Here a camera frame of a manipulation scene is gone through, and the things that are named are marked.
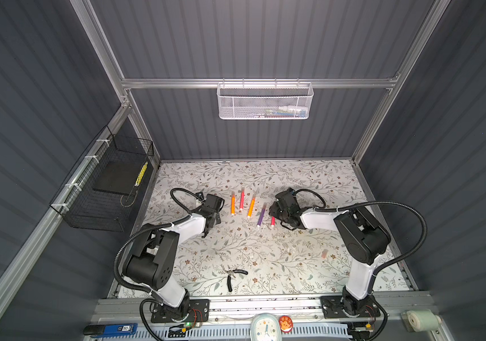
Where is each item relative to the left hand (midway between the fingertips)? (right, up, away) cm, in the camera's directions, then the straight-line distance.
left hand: (203, 217), depth 94 cm
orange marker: (+13, +6, +8) cm, 16 cm away
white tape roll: (+74, -27, -29) cm, 84 cm away
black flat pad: (-25, +18, -20) cm, 37 cm away
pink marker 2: (+32, -2, +2) cm, 32 cm away
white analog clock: (+26, -31, -26) cm, 48 cm away
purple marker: (+27, +1, +5) cm, 27 cm away
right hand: (+32, +3, +5) cm, 33 cm away
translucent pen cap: (+52, -14, -8) cm, 54 cm away
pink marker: (+17, +7, +10) cm, 21 cm away
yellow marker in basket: (-20, +20, -14) cm, 32 cm away
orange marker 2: (+21, +2, +5) cm, 22 cm away
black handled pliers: (+13, -20, -12) cm, 27 cm away
